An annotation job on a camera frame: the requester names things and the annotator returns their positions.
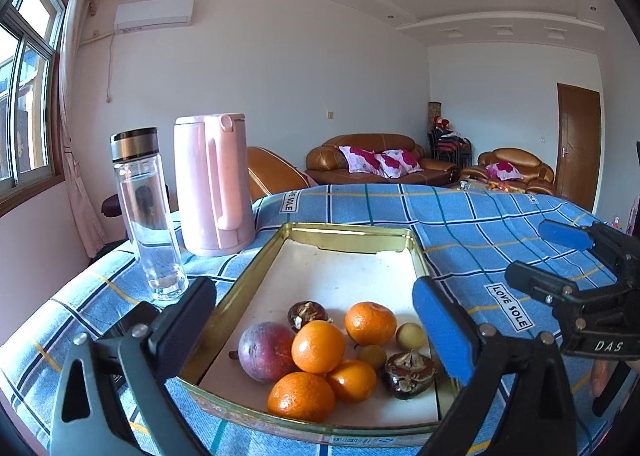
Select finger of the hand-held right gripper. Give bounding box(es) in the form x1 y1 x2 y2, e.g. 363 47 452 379
504 260 608 332
539 218 640 287

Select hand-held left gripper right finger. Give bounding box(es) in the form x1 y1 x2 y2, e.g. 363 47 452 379
411 276 581 456

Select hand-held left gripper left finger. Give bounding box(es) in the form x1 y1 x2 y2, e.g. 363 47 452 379
50 277 218 456

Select small yellow longan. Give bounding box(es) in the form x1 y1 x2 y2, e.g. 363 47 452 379
356 344 388 368
396 322 427 350

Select orange mandarin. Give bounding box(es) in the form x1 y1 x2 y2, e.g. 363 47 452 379
291 320 347 375
327 359 378 404
267 372 337 422
344 302 397 347

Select purple passion fruit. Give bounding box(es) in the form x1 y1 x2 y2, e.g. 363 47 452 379
229 322 299 383

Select gold metal tin box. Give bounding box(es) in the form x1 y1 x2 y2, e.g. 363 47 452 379
177 222 463 448

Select person's right hand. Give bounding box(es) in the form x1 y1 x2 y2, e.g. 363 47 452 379
589 360 610 396

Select brown leather armchair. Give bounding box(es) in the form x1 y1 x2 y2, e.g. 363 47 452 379
460 147 556 196
246 146 313 199

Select blue plaid tablecloth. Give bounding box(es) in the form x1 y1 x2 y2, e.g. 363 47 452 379
0 183 640 456

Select low coffee table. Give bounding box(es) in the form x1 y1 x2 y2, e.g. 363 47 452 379
457 178 526 194

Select pink floral pillow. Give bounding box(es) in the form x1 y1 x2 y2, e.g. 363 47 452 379
486 162 526 181
339 145 383 174
375 150 423 178

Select brown wooden door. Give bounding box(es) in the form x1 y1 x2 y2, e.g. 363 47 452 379
555 82 602 211

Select clear glass water bottle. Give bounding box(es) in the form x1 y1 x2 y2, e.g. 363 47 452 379
110 127 190 302

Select pink electric kettle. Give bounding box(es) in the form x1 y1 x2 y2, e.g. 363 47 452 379
173 113 257 258

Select dark round stool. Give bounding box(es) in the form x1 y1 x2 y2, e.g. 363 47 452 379
101 186 173 217

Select stacked dark chairs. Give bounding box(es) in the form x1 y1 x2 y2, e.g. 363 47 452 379
427 128 473 172

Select brown leather sofa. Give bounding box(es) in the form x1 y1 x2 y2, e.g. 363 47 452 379
305 133 458 188

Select white wall pipe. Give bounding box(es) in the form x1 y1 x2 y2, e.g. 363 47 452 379
105 33 118 104

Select wooden frame window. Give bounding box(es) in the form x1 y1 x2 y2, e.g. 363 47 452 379
0 0 68 209

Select white wall air conditioner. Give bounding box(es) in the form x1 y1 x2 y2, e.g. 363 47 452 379
114 0 195 32

